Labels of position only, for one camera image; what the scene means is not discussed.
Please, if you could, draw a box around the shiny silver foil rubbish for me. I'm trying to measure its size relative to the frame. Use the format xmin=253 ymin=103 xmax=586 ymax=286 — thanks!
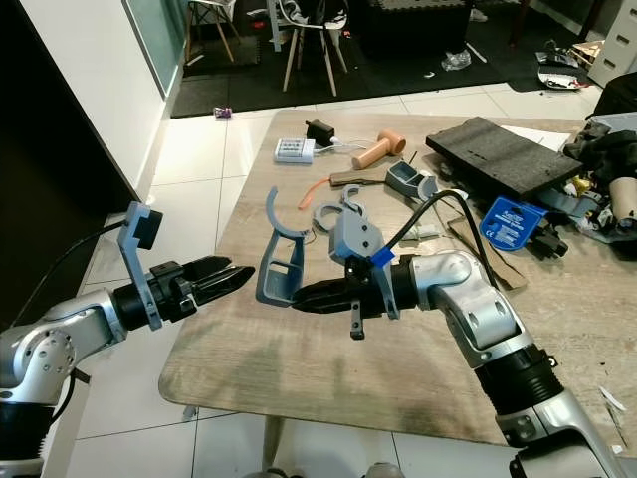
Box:
xmin=535 ymin=48 xmax=590 ymax=93

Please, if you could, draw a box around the light wooden table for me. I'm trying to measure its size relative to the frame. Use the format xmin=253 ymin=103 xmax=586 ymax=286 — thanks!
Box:
xmin=159 ymin=110 xmax=637 ymax=451

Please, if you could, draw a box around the grey printed housing part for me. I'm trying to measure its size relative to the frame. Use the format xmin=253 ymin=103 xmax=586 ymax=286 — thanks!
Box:
xmin=386 ymin=161 xmax=441 ymax=203

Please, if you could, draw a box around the white power strip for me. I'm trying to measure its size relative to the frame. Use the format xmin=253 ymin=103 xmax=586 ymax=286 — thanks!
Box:
xmin=275 ymin=137 xmax=317 ymax=164

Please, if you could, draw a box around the wooden mallet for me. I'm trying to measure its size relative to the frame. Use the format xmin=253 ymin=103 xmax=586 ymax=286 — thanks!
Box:
xmin=353 ymin=129 xmax=407 ymax=171

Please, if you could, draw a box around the black power adapter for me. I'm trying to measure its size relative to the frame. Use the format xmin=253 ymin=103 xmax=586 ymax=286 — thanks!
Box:
xmin=306 ymin=119 xmax=336 ymax=148

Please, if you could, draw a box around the blue labelled package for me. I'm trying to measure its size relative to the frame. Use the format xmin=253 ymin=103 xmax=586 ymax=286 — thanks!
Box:
xmin=480 ymin=196 xmax=548 ymax=252

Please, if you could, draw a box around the black foam board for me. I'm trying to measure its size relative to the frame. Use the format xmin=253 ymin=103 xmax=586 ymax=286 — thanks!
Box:
xmin=425 ymin=117 xmax=584 ymax=198

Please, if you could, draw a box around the tall dark cabinet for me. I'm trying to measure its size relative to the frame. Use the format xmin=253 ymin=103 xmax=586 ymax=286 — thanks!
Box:
xmin=0 ymin=0 xmax=142 ymax=330

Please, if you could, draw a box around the frosted glass door panel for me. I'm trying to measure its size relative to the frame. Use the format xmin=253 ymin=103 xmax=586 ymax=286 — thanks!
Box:
xmin=124 ymin=0 xmax=188 ymax=98

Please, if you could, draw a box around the crumpled clear plastic bag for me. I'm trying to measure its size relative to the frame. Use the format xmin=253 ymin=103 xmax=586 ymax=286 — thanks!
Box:
xmin=441 ymin=48 xmax=474 ymax=72

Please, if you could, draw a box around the white chair with wooden legs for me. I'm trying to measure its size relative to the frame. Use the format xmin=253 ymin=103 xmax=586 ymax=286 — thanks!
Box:
xmin=274 ymin=0 xmax=351 ymax=97
xmin=184 ymin=0 xmax=240 ymax=64

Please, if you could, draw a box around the brown cardboard tube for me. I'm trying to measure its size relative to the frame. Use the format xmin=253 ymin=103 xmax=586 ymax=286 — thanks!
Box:
xmin=611 ymin=189 xmax=637 ymax=232

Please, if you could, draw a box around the black low cabinet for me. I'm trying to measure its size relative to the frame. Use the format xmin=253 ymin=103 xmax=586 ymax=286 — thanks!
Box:
xmin=358 ymin=0 xmax=471 ymax=57

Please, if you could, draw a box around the black fabric bag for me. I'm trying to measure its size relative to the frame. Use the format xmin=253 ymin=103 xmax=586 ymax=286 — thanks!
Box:
xmin=594 ymin=85 xmax=637 ymax=121

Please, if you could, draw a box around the white drawer unit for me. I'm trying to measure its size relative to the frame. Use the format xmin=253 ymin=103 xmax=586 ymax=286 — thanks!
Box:
xmin=589 ymin=0 xmax=637 ymax=87

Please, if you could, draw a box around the grey printed curved bracket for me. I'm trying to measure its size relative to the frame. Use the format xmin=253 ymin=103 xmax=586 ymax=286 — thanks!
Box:
xmin=256 ymin=186 xmax=310 ymax=307

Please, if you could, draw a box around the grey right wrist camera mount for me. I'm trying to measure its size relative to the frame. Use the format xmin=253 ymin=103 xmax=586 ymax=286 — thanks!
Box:
xmin=328 ymin=211 xmax=384 ymax=270

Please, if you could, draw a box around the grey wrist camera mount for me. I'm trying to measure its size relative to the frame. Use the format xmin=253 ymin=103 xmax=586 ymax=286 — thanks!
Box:
xmin=116 ymin=202 xmax=166 ymax=332
xmin=328 ymin=211 xmax=384 ymax=270

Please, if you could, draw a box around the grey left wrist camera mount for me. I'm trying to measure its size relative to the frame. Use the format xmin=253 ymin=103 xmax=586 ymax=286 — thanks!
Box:
xmin=116 ymin=202 xmax=166 ymax=332

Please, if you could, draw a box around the grey printed ring part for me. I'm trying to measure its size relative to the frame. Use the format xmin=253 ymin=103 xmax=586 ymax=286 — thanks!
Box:
xmin=314 ymin=186 xmax=365 ymax=232

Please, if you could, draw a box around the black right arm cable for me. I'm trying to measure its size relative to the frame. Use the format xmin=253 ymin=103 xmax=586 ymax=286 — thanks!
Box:
xmin=388 ymin=189 xmax=505 ymax=290

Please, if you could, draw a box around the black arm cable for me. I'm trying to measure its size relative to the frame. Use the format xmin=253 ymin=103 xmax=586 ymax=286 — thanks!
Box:
xmin=388 ymin=189 xmax=505 ymax=290
xmin=72 ymin=223 xmax=126 ymax=268

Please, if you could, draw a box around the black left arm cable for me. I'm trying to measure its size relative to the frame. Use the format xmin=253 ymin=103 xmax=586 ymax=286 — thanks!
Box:
xmin=72 ymin=223 xmax=126 ymax=268

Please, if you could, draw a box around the orange handled hand tool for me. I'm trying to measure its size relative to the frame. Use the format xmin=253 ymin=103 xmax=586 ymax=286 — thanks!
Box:
xmin=299 ymin=169 xmax=389 ymax=211

